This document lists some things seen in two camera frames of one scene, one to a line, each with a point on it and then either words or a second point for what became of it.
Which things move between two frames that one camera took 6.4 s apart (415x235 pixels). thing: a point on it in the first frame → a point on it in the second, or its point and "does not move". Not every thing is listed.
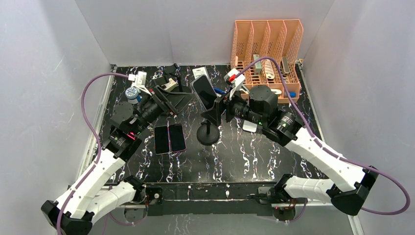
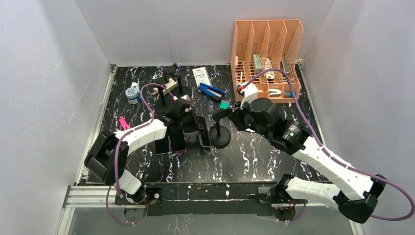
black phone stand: [171, 70] does not move
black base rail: [207, 199] does not move
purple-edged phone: [177, 137] does not move
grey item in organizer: [284, 66] does not move
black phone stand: [208, 133] → [219, 135]
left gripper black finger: [173, 101] → [195, 118]
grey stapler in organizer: [258, 66] does not move
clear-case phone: [204, 90] → [204, 134]
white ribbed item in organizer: [269, 69] does not move
